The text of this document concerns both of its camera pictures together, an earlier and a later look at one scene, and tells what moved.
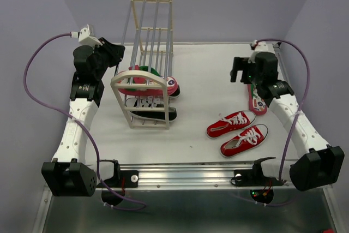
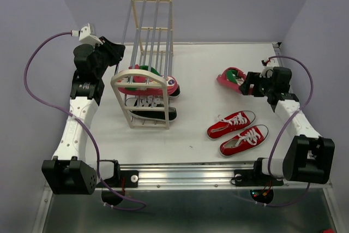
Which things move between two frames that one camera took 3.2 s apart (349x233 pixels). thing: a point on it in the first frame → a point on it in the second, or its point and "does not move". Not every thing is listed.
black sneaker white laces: x=153 y=101 does not move
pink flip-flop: x=257 y=105 → x=232 y=77
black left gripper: x=116 y=52 does not move
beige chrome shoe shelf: x=140 y=80 does not move
